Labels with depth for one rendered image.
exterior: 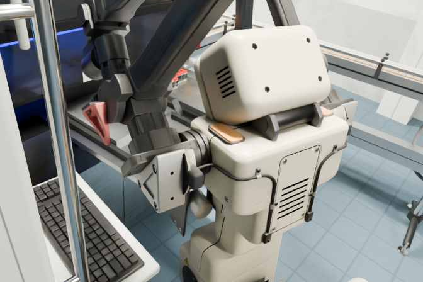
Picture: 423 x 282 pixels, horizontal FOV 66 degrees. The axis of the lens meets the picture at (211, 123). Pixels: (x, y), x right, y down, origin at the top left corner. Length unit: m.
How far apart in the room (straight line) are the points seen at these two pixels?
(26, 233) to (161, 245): 1.41
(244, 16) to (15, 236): 0.88
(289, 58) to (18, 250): 0.51
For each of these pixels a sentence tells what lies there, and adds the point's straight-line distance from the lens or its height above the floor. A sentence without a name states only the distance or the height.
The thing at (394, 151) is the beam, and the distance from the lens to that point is 2.20.
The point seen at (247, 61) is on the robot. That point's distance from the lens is 0.53.
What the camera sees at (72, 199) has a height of 1.14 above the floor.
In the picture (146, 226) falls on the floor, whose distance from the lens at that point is 2.00.
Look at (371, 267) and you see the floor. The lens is 2.18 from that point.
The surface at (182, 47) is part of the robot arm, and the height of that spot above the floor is 1.38.
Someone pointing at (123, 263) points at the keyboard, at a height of 0.83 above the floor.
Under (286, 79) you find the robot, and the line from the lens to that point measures 0.56.
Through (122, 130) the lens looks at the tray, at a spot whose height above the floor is 0.88.
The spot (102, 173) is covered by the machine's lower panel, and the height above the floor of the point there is 0.54.
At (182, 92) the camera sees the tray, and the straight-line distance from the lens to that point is 1.41.
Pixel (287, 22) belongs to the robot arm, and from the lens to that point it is 0.86.
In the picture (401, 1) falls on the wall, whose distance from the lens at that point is 3.84.
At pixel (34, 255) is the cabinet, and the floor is 1.08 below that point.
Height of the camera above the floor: 1.54
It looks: 33 degrees down
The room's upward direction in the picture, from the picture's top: 8 degrees clockwise
